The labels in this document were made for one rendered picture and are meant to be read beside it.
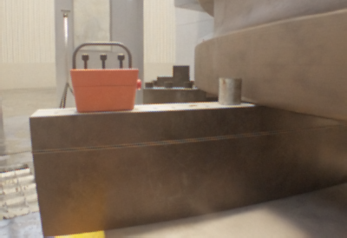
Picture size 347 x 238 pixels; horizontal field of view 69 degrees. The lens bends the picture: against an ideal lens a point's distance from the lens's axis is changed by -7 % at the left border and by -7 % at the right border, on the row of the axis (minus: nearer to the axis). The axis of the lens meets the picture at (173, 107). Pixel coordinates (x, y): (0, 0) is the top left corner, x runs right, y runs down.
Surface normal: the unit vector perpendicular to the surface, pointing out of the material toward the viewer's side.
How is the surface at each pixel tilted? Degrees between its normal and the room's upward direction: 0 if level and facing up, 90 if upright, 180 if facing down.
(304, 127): 90
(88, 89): 97
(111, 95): 97
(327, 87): 90
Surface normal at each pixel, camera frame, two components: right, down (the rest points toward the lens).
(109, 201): 0.30, 0.14
